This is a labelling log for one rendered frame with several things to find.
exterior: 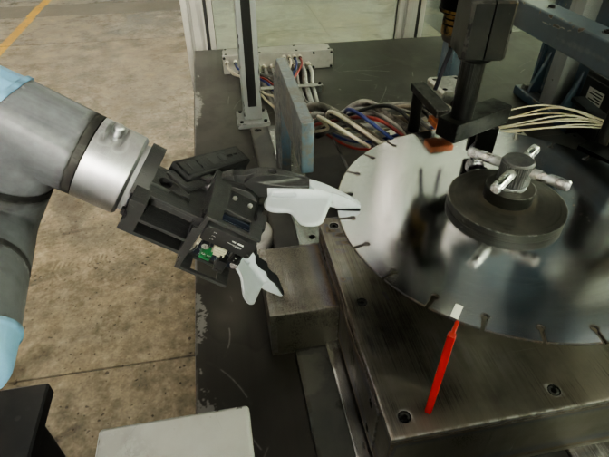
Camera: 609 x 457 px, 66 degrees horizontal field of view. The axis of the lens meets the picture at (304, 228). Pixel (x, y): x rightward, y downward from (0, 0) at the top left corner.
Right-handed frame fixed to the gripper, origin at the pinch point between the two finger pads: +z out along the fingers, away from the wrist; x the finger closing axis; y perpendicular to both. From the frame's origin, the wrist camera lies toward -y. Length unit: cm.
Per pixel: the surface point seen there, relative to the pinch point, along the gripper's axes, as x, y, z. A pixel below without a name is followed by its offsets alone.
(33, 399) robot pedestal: -28.7, 9.8, -19.6
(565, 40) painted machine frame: 29.0, -27.3, 21.0
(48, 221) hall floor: -135, -115, -45
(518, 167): 19.2, 1.6, 8.6
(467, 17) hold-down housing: 25.5, -5.0, -1.7
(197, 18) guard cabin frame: -23, -106, -25
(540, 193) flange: 17.7, -0.4, 14.3
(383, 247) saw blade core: 8.3, 6.5, 1.2
